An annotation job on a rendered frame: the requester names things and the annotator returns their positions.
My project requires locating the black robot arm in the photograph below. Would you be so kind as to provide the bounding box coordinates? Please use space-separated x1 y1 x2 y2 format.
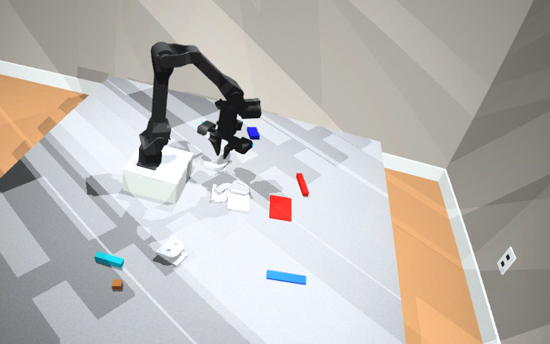
136 42 261 171

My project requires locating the cyan rectangular block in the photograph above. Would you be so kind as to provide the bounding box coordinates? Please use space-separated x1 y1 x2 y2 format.
95 251 124 268

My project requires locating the small brown block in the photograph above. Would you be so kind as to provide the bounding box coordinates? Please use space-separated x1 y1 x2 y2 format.
112 279 122 290

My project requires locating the red rectangular bar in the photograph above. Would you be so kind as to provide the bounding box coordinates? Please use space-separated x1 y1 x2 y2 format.
296 173 309 196

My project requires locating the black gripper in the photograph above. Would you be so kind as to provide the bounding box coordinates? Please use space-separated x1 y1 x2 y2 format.
197 118 253 159

